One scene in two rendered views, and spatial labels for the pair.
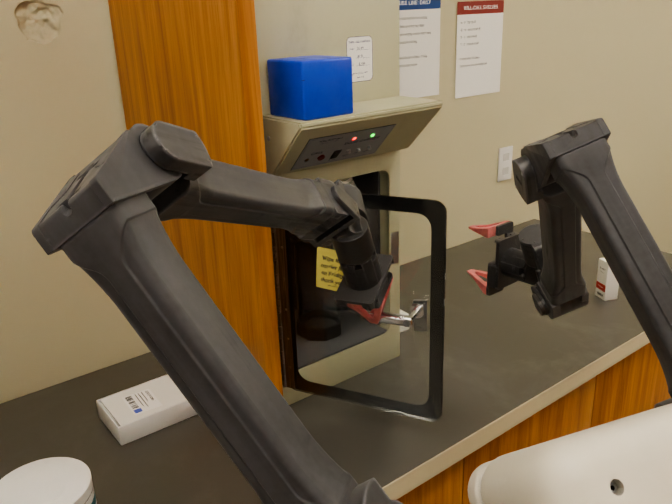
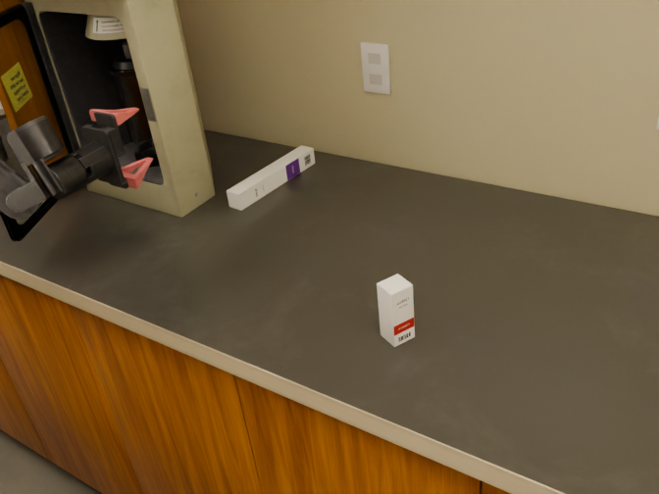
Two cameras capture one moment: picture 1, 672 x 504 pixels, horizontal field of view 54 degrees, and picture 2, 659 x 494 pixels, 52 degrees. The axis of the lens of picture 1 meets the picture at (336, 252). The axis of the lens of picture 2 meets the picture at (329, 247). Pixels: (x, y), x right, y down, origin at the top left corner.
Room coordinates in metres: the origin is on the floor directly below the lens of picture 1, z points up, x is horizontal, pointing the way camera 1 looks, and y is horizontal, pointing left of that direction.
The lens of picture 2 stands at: (1.27, -1.47, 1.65)
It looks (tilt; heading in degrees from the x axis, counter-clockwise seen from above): 33 degrees down; 75
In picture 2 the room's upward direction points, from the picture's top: 7 degrees counter-clockwise
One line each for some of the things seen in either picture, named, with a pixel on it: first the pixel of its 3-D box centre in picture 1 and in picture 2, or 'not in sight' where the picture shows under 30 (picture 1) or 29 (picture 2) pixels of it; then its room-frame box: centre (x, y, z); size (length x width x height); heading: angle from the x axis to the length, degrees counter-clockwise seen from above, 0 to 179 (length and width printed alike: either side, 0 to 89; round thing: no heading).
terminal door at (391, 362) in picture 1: (358, 305); (18, 122); (1.04, -0.04, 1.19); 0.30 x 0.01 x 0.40; 64
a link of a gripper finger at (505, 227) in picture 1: (488, 238); (119, 125); (1.24, -0.30, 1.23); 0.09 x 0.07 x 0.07; 38
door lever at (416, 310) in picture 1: (391, 313); not in sight; (0.99, -0.09, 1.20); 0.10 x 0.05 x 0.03; 64
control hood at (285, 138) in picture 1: (356, 136); not in sight; (1.17, -0.04, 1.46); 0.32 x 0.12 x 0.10; 128
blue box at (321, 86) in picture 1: (310, 86); not in sight; (1.11, 0.03, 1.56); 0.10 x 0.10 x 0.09; 38
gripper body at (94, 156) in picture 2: (517, 264); (92, 161); (1.18, -0.35, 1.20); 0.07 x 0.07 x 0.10; 38
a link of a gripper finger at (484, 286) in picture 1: (487, 270); (129, 162); (1.24, -0.30, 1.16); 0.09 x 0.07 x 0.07; 38
